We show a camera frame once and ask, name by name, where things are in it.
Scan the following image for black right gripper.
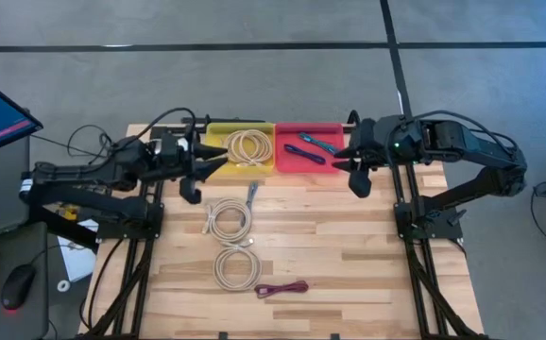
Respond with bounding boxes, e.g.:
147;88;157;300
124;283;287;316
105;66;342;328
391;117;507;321
332;112;387;199

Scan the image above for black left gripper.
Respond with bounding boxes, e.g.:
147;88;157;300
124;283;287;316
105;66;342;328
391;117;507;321
154;131;230;205

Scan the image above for cream usb cable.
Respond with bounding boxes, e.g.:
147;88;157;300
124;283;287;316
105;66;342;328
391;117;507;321
200;197;255;247
228;129;275;167
212;244;264;293
223;128;274;167

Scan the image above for teal braided USB cable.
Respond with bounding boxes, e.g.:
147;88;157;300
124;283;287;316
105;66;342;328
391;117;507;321
299;131;340;156

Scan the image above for purple braided USB cable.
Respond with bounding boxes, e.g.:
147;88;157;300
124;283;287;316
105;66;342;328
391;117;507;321
283;144;327;166

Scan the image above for magenta braided USB cable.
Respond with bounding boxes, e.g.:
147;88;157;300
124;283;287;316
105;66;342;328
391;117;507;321
253;280;310;299

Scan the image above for yellow plastic bin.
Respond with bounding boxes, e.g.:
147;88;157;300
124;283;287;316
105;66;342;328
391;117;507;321
205;121;277;179

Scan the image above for red plastic bin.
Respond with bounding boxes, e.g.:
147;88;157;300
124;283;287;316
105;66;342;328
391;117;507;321
274;121;346;175

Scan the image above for white paper sheet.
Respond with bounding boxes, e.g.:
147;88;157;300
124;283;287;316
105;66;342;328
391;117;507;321
58;219;97;282

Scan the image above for grey desk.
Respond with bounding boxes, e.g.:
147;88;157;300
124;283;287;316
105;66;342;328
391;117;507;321
0;136;50;340

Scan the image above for black computer mouse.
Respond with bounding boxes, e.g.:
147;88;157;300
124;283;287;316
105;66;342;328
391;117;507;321
1;263;37;311

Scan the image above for black aluminium rig frame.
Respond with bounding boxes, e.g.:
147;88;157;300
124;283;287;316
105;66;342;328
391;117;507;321
77;115;491;340

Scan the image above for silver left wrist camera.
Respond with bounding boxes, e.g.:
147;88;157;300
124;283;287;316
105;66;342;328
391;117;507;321
153;137;190;157

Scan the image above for grey braided USB cable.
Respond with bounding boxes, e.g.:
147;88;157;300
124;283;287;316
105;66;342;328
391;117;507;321
240;180;260;228

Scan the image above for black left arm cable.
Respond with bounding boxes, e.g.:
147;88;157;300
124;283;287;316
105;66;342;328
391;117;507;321
130;107;196;143

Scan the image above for thin black cable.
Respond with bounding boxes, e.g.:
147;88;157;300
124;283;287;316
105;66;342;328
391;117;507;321
66;124;113;160

